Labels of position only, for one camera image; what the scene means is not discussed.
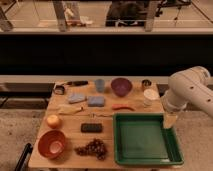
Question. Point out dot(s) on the small dark metal cup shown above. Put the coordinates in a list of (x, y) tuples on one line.
[(146, 83)]

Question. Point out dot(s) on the yellow apple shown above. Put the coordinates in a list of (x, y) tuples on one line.
[(53, 121)]

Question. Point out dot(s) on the grey-blue cloth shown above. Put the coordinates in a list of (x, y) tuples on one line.
[(76, 98)]

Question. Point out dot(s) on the black eraser block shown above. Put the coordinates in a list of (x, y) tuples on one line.
[(91, 127)]

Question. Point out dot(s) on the blue sponge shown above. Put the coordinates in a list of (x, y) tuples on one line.
[(96, 101)]

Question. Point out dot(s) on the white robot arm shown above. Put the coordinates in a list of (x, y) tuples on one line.
[(187, 86)]

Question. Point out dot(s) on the blue cup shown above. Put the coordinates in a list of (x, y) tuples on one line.
[(99, 85)]

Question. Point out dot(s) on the orange bowl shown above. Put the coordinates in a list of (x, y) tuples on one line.
[(52, 144)]

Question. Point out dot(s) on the purple bowl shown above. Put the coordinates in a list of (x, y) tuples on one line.
[(121, 86)]

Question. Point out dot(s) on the green plastic tray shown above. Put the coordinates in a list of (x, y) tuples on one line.
[(141, 140)]

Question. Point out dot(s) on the bunch of dark grapes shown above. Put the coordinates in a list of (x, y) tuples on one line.
[(96, 148)]

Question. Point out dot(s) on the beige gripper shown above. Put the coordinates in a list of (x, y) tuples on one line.
[(169, 120)]

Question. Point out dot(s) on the red chili pepper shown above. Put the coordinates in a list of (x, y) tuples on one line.
[(121, 106)]

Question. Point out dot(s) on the metal fork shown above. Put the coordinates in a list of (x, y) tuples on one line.
[(92, 115)]

